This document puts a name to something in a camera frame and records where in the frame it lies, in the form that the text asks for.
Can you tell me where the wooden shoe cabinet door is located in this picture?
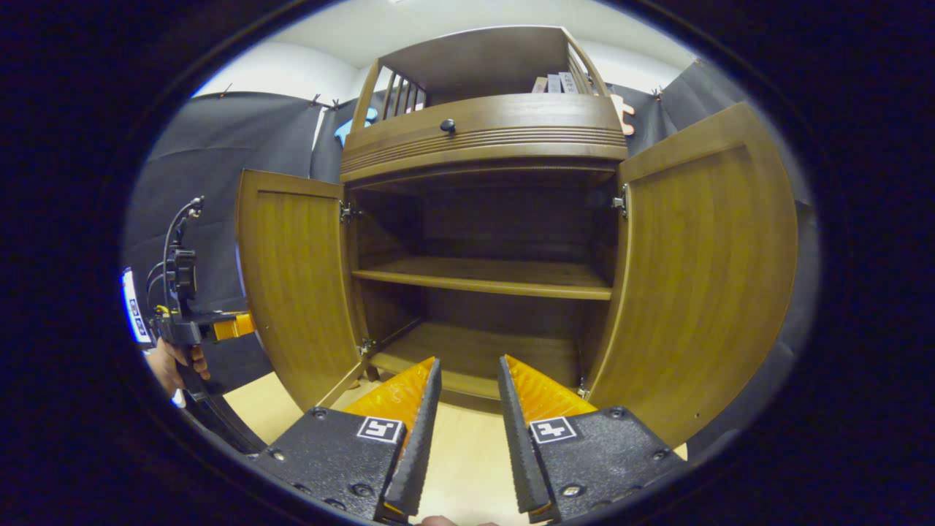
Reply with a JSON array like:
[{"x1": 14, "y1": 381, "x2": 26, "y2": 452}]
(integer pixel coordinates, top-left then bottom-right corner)
[
  {"x1": 583, "y1": 102, "x2": 799, "y2": 449},
  {"x1": 234, "y1": 169, "x2": 367, "y2": 412}
]

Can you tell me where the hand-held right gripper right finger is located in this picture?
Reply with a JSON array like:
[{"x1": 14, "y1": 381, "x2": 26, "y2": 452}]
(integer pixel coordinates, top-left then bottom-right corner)
[{"x1": 497, "y1": 355, "x2": 689, "y2": 524}]

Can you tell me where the black backdrop cloth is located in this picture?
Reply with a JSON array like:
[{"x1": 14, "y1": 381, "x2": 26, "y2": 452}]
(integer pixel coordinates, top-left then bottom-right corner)
[{"x1": 123, "y1": 57, "x2": 820, "y2": 462}]

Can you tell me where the ribbed wooden drawer front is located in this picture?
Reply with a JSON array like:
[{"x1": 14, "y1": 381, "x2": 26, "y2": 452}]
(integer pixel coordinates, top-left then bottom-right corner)
[{"x1": 339, "y1": 92, "x2": 630, "y2": 184}]

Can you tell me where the wooden double-door shoe cabinet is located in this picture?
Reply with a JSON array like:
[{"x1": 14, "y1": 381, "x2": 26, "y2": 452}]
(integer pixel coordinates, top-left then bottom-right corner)
[{"x1": 337, "y1": 26, "x2": 631, "y2": 419}]

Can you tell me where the wooden inner cabinet shelf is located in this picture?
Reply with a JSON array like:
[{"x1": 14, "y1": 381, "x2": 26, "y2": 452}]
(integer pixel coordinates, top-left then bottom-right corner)
[{"x1": 351, "y1": 255, "x2": 614, "y2": 302}]

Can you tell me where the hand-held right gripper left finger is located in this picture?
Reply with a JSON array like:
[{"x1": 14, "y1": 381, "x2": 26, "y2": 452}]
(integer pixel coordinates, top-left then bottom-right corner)
[{"x1": 251, "y1": 356, "x2": 443, "y2": 524}]

